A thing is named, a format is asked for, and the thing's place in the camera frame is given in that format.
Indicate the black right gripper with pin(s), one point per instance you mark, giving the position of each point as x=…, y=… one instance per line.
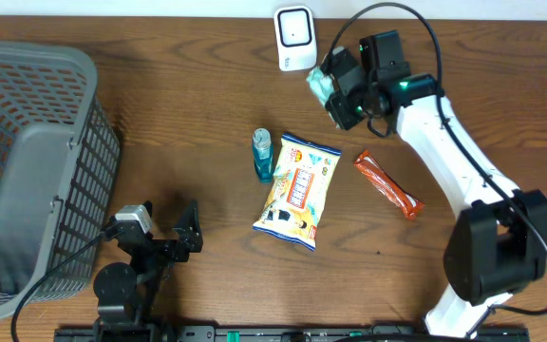
x=335, y=104

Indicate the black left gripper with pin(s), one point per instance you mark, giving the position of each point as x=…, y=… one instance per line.
x=190, y=242

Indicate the yellow snack chip bag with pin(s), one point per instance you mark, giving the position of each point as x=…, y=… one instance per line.
x=301, y=180

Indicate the teal bottle with grey cap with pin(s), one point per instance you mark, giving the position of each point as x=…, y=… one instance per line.
x=263, y=154

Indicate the red orange snack bar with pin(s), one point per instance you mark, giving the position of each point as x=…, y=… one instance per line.
x=377, y=176

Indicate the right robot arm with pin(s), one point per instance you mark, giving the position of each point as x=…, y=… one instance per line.
x=499, y=243

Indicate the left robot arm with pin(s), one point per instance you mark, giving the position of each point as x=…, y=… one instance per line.
x=126, y=291

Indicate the white barcode scanner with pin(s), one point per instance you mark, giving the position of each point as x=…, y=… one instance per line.
x=295, y=38

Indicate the grey plastic shopping basket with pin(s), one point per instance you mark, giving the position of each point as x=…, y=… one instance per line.
x=59, y=158

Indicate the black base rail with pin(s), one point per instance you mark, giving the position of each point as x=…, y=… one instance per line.
x=213, y=334

